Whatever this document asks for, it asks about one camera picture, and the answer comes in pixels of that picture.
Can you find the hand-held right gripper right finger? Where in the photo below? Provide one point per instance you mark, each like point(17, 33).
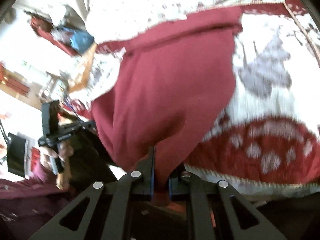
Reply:
point(172, 186)

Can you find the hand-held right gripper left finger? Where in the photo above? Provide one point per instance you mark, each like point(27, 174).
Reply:
point(151, 180)

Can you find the dark red sweatshirt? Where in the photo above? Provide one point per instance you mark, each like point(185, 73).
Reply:
point(160, 92)

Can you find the person's left forearm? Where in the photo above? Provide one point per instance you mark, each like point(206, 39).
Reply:
point(25, 195)

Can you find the person's left hand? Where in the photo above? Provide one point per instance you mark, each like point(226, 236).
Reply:
point(45, 158)

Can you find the black flat screen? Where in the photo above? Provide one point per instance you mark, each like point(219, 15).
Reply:
point(16, 155)

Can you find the orange plush blanket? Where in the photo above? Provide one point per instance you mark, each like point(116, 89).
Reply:
point(83, 72)

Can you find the blue plastic bag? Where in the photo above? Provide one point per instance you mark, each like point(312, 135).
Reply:
point(81, 40)

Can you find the dark red cloth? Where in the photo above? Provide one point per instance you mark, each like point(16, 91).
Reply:
point(45, 26)

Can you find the beige cloth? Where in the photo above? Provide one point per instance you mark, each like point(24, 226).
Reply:
point(75, 0)

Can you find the white floral quilt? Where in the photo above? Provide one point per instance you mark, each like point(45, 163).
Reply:
point(150, 5)

